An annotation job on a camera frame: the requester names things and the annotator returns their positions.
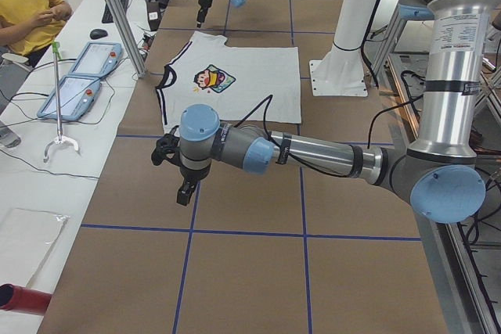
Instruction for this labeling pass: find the person in yellow shirt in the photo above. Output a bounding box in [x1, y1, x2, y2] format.
[1, 0, 73, 67]

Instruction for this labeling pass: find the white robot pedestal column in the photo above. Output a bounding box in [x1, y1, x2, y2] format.
[309, 0, 377, 97]

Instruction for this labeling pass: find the clear plastic bag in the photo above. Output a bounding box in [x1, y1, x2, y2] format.
[1, 208, 70, 287]

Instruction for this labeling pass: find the lower blue teach pendant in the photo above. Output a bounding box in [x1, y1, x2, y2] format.
[37, 75, 101, 121]

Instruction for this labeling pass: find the aluminium frame post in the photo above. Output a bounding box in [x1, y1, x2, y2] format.
[105, 0, 146, 78]

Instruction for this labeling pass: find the black box with label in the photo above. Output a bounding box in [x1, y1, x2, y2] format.
[145, 0, 161, 31]

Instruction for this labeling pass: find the blue teach pendant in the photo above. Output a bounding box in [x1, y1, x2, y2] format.
[37, 75, 101, 121]
[70, 41, 123, 78]

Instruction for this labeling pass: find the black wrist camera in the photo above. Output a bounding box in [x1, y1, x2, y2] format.
[151, 125, 181, 167]

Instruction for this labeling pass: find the grey cartoon print t-shirt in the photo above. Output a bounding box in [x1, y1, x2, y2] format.
[156, 31, 301, 131]

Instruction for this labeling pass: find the black computer mouse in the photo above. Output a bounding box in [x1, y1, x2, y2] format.
[89, 28, 108, 40]

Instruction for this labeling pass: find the upper blue teach pendant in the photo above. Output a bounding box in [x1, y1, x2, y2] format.
[70, 41, 123, 78]

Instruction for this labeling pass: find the red cylinder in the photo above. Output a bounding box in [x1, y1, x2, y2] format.
[1, 284, 52, 316]

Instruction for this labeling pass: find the black keyboard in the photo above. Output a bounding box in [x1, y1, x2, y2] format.
[101, 0, 132, 24]

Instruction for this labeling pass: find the metal reacher grabber tool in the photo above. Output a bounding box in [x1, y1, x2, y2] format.
[43, 41, 81, 163]

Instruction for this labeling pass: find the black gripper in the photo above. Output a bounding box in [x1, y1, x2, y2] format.
[196, 0, 213, 28]
[176, 165, 211, 206]

